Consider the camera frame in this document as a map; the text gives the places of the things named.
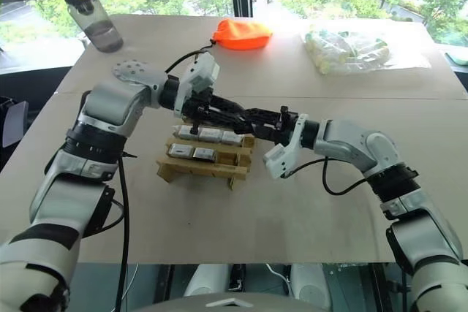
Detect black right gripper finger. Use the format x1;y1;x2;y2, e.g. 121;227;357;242
253;126;279;142
245;108;283;125

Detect thin white cable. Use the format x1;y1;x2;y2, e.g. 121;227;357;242
268;263;293;286

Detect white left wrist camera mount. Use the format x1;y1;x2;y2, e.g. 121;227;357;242
173;51;222;118

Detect clear plastic bag of parts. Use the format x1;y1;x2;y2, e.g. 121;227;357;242
301;26;434;75

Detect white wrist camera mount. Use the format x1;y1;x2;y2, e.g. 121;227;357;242
263;113;309;180
173;51;222;118

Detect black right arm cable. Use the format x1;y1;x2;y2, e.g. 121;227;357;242
283;156;371;197

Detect clear bottle with black cap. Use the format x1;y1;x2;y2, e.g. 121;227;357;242
55;0;124;53

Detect grey rounded robot torso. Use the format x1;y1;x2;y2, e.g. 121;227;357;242
133;289;366;312

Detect orange drawstring pouch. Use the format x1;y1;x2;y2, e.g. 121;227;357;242
213;18;274;51

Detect grey chair armrest pad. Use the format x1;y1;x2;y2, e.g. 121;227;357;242
2;99;29;148

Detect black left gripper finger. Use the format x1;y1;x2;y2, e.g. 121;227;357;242
213;95;248;116
209;114;255;134

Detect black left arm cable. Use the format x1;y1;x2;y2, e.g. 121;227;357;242
83;45;214;312

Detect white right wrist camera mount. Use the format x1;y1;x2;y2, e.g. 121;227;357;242
263;113;309;180

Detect white cube black top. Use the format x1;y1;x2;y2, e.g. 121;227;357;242
193;147;218;163

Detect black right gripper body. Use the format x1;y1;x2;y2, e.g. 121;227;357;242
275;104;299;145

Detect white rounded leg cover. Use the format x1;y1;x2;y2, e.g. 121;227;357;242
182;263;232;298
290;263;332;302

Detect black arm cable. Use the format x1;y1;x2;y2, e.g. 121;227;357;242
283;156;371;197
83;45;214;312

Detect wooden tiered rack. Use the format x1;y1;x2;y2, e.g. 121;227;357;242
156;116;257;191

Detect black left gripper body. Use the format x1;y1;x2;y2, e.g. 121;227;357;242
181;87;217;134

